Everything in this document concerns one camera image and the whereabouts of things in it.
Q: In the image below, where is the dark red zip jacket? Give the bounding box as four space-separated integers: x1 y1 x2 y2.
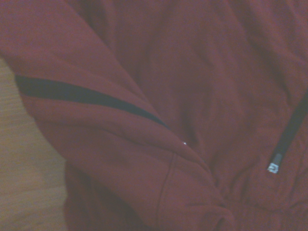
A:
0 0 308 231

